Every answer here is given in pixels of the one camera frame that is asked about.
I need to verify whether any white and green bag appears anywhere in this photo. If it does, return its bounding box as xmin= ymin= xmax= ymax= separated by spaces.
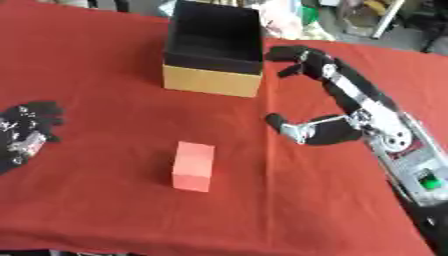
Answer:
xmin=255 ymin=0 xmax=338 ymax=42

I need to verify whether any tan cardboard box black inside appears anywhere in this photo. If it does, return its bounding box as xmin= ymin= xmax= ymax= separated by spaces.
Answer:
xmin=161 ymin=0 xmax=266 ymax=99

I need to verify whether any white pole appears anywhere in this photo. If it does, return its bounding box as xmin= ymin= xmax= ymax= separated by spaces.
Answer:
xmin=369 ymin=0 xmax=406 ymax=40

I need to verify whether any red rectangular block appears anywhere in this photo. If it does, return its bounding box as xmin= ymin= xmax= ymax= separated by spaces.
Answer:
xmin=169 ymin=140 xmax=217 ymax=194

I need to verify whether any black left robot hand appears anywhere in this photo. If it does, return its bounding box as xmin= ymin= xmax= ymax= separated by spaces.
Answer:
xmin=0 ymin=100 xmax=67 ymax=176

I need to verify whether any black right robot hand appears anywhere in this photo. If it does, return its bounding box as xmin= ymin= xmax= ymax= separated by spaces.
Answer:
xmin=264 ymin=45 xmax=410 ymax=146

